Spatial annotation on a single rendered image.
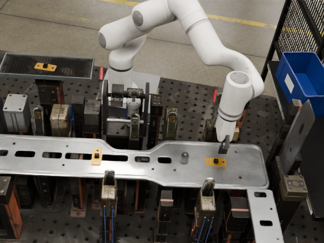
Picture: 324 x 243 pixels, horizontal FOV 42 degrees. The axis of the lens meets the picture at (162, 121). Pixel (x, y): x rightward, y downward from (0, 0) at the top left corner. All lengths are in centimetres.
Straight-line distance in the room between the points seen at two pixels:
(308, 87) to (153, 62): 190
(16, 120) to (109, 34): 54
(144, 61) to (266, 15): 155
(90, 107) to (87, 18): 258
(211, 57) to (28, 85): 130
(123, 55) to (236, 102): 79
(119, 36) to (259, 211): 92
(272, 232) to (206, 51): 66
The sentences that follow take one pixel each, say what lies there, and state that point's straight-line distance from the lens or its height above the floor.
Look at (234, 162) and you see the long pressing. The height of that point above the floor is 100.
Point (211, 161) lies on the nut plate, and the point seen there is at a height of 100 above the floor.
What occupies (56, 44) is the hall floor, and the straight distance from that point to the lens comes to 392.
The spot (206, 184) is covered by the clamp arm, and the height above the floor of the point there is 110.
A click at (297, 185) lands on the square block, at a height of 106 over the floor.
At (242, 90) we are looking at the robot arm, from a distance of 136.
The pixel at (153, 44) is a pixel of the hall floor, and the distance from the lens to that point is 393.
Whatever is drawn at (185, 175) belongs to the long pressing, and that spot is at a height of 100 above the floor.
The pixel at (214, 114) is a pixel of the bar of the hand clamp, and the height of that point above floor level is 112.
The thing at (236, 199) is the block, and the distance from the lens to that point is 162.
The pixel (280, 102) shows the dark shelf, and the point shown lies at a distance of 198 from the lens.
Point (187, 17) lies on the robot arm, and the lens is 145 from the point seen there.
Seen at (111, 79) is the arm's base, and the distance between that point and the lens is 211.
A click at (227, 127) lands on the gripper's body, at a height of 125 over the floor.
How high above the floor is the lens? 228
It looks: 46 degrees down
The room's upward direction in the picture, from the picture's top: 7 degrees clockwise
